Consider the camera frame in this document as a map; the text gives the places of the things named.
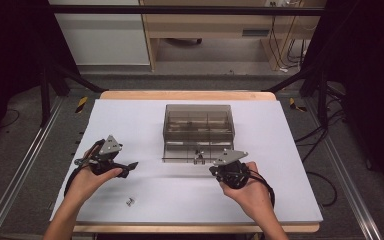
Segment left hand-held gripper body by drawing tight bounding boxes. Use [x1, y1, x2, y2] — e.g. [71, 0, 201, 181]
[79, 134, 128, 179]

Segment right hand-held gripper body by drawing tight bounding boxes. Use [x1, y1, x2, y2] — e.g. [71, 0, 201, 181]
[212, 148, 251, 190]

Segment smoky transparent drawer box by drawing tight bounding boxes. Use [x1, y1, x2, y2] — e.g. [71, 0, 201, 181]
[162, 104, 236, 152]

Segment person's left hand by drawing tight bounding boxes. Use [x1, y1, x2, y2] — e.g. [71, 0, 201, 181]
[67, 148, 124, 204]

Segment person's right hand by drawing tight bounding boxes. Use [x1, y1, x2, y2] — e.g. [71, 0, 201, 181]
[219, 161, 274, 222]

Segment white table mat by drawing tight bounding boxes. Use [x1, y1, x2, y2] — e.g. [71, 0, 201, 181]
[49, 98, 324, 224]

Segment wooden table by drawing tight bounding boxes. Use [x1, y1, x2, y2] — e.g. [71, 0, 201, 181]
[50, 90, 321, 234]

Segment black metal stand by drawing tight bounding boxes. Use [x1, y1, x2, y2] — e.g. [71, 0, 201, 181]
[262, 65, 330, 128]
[39, 62, 107, 128]

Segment white cabinet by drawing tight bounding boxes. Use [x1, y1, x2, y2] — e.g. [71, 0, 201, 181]
[47, 0, 151, 66]

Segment black curtain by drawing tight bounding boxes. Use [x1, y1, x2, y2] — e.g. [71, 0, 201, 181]
[301, 0, 384, 204]
[0, 0, 79, 154]

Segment light wooden desk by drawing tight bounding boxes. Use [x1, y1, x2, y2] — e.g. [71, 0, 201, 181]
[138, 0, 326, 72]

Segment white power strip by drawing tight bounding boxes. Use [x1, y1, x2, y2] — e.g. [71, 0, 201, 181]
[264, 0, 302, 8]

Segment yellow-handled tool left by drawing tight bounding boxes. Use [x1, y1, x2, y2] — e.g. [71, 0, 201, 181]
[75, 96, 89, 114]

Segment yellow-handled tool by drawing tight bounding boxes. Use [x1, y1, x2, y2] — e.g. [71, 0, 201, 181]
[288, 97, 308, 113]
[75, 96, 89, 114]

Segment right hand-held gripper cable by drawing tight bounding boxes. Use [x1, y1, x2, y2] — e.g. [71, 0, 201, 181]
[246, 169, 276, 210]

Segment hand-held gripper cable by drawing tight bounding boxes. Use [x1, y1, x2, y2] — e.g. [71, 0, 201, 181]
[246, 169, 276, 210]
[63, 139, 98, 198]

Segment left hand-held gripper cable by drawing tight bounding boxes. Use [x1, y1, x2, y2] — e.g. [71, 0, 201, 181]
[63, 139, 98, 198]

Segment yellow-handled tool right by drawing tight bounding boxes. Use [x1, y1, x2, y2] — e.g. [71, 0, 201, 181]
[288, 97, 308, 113]

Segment black floor cables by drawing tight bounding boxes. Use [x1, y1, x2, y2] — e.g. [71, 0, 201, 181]
[294, 81, 347, 208]

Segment aluminium floor rail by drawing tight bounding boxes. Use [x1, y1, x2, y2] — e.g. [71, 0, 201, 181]
[0, 96, 65, 240]
[303, 96, 384, 240]

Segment thin black floor cable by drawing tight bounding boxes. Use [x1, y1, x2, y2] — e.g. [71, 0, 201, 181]
[0, 108, 21, 130]

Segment cables under desk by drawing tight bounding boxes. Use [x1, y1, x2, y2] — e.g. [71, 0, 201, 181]
[267, 14, 310, 73]

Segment black horizontal frame bar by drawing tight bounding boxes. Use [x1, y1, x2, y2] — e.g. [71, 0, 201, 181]
[45, 4, 325, 17]

